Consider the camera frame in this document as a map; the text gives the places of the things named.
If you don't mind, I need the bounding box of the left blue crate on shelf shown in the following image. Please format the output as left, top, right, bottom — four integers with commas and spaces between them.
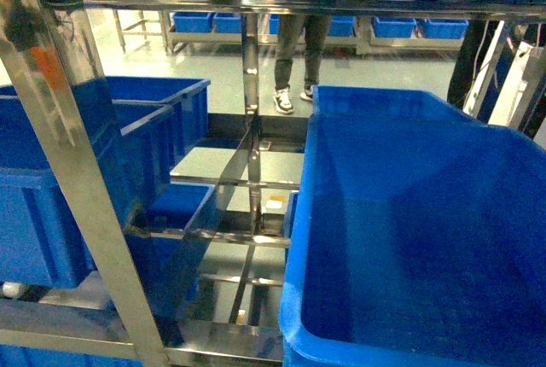
1, 77, 206, 288

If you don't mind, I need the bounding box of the blue crate on shelf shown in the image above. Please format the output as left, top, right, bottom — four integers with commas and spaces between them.
1, 77, 206, 288
279, 85, 545, 366

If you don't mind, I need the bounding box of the steel shelf rack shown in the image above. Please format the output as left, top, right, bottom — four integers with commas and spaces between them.
1, 0, 545, 366

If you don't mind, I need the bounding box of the person in dark trousers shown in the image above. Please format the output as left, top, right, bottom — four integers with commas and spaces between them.
271, 14, 334, 115

